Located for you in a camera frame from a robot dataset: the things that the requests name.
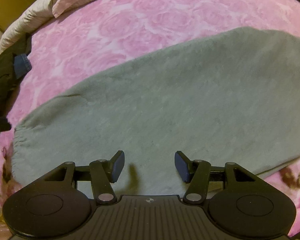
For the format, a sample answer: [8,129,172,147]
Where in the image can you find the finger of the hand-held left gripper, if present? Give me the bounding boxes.
[0,116,10,133]

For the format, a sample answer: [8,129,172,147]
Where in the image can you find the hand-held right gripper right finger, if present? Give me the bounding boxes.
[174,151,260,204]

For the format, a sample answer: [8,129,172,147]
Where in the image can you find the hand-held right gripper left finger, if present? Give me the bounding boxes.
[40,151,125,204]

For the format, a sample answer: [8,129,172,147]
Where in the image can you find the grey sweatshirt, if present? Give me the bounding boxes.
[11,26,300,198]

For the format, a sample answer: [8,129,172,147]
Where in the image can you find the dark green pants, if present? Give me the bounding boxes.
[0,32,33,120]

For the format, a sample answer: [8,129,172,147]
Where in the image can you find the blue denim garment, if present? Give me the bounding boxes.
[14,53,32,78]

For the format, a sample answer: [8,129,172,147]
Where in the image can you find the striped white duvet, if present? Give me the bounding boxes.
[0,0,58,55]

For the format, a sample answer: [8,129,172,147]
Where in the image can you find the pink floral blanket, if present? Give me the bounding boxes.
[0,0,300,237]

